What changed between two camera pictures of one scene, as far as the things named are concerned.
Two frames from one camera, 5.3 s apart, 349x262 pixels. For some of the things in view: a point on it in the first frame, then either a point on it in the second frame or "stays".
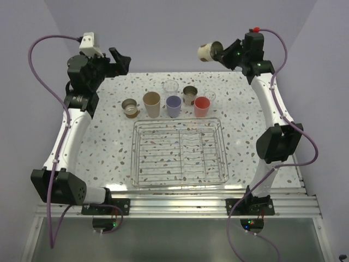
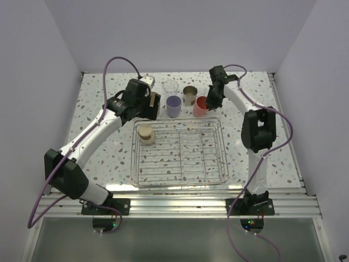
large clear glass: [170, 87] stays
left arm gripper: [120, 68] to [153, 109]
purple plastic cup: [173, 103] stays
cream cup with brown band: [206, 52] to [146, 134]
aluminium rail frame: [299, 204] stays
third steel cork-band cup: [190, 94] stays
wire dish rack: [178, 152] stays
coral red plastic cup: [202, 105] stays
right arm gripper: [223, 57] to [210, 103]
